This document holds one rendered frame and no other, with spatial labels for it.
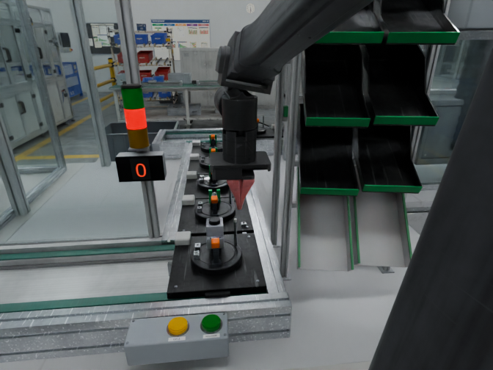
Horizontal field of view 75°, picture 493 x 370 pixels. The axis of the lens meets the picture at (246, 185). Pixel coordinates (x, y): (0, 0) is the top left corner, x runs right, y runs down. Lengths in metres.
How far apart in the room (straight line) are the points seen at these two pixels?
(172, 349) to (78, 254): 0.46
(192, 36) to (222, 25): 1.00
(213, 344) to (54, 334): 0.35
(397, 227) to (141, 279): 0.71
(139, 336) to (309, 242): 0.45
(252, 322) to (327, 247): 0.26
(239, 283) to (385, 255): 0.38
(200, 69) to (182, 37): 3.34
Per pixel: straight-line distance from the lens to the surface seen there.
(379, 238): 0.92
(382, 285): 1.06
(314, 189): 0.74
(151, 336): 0.75
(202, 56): 8.00
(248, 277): 0.84
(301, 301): 0.95
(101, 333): 0.84
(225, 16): 11.21
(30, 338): 0.90
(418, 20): 0.86
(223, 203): 1.14
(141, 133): 0.87
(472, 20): 1.73
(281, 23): 0.34
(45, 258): 1.11
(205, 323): 0.74
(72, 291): 0.99
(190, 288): 0.82
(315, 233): 0.87
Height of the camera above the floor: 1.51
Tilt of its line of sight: 24 degrees down
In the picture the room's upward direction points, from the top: straight up
